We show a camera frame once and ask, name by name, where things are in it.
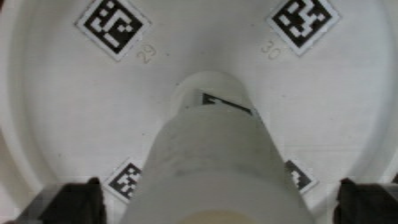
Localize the white cylindrical table leg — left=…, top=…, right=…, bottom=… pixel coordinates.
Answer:
left=122, top=87, right=317, bottom=224

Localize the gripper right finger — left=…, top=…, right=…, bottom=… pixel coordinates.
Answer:
left=335, top=178, right=398, bottom=224

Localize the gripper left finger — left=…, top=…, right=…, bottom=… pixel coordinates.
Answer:
left=15, top=176, right=109, bottom=224

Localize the white round table top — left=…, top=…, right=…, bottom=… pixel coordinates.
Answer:
left=0, top=0, right=398, bottom=224

